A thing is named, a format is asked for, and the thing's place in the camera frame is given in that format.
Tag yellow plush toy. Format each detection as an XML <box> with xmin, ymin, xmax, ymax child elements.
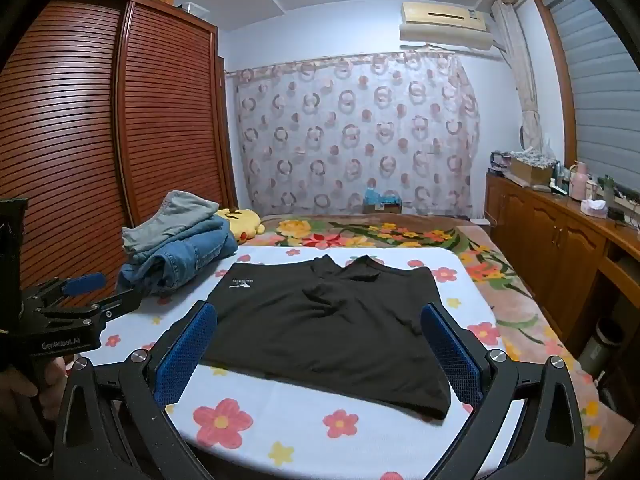
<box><xmin>215</xmin><ymin>206</ymin><xmax>267</xmax><ymax>243</ymax></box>

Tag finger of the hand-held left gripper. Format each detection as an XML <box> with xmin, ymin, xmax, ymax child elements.
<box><xmin>24</xmin><ymin>272</ymin><xmax>108</xmax><ymax>313</ymax></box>
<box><xmin>37</xmin><ymin>287</ymin><xmax>143</xmax><ymax>332</ymax></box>

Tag person's left hand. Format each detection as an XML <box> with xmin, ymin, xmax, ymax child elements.
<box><xmin>36</xmin><ymin>356</ymin><xmax>69</xmax><ymax>420</ymax></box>

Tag open cardboard box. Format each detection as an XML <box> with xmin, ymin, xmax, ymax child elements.
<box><xmin>509</xmin><ymin>150</ymin><xmax>556</xmax><ymax>186</ymax></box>

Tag pink thermos jug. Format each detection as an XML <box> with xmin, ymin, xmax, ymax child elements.
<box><xmin>570</xmin><ymin>160</ymin><xmax>589</xmax><ymax>200</ymax></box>

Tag blue printed box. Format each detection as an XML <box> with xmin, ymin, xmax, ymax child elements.
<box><xmin>362</xmin><ymin>187</ymin><xmax>403</xmax><ymax>216</ymax></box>

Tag wooden sideboard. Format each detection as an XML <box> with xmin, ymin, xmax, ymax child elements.
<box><xmin>484</xmin><ymin>170</ymin><xmax>640</xmax><ymax>361</ymax></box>

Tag grey waste bin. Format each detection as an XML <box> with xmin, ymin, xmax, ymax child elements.
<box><xmin>577</xmin><ymin>317</ymin><xmax>625</xmax><ymax>376</ymax></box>

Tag brown louvred wardrobe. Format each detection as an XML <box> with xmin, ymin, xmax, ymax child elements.
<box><xmin>0</xmin><ymin>0</ymin><xmax>238</xmax><ymax>301</ymax></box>

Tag folded grey pants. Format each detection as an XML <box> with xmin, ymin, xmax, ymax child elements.
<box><xmin>121</xmin><ymin>190</ymin><xmax>221</xmax><ymax>256</ymax></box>

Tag folded blue jeans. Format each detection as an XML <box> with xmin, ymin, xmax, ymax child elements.
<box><xmin>117</xmin><ymin>220</ymin><xmax>238</xmax><ymax>297</ymax></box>

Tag ring patterned sheer curtain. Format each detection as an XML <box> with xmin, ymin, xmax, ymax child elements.
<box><xmin>227</xmin><ymin>52</ymin><xmax>481</xmax><ymax>218</ymax></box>

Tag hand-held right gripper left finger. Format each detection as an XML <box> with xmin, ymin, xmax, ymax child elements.
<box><xmin>52</xmin><ymin>301</ymin><xmax>221</xmax><ymax>480</ymax></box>

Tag black polo shirt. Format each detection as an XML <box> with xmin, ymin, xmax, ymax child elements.
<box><xmin>167</xmin><ymin>254</ymin><xmax>451</xmax><ymax>421</ymax></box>

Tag tied beige curtain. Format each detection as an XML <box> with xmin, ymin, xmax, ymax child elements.
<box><xmin>490</xmin><ymin>0</ymin><xmax>546</xmax><ymax>153</ymax></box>

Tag white flowered sheet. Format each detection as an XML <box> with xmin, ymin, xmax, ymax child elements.
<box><xmin>75</xmin><ymin>245</ymin><xmax>526</xmax><ymax>480</ymax></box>

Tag beige wall air conditioner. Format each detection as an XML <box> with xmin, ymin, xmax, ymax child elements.
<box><xmin>398</xmin><ymin>1</ymin><xmax>508</xmax><ymax>53</ymax></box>

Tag grey window blind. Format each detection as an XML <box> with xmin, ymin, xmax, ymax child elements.
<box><xmin>542</xmin><ymin>0</ymin><xmax>640</xmax><ymax>206</ymax></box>

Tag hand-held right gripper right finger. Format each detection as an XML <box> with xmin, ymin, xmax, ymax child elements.
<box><xmin>420</xmin><ymin>301</ymin><xmax>588</xmax><ymax>480</ymax></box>

